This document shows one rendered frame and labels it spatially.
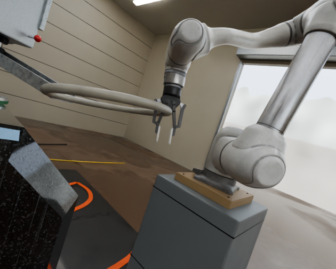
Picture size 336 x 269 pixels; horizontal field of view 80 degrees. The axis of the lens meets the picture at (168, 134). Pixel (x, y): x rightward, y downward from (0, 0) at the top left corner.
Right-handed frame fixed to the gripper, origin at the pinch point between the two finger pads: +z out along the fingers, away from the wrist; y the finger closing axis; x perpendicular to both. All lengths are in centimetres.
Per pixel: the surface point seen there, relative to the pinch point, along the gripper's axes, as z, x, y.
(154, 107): -8.8, 17.7, 5.7
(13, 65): -17, -5, 67
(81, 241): 89, -65, 43
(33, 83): -11, -2, 56
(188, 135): 2, -491, -95
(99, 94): -8.9, 25.2, 21.3
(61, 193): 28.2, 5.4, 34.8
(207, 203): 21.7, 10.7, -19.6
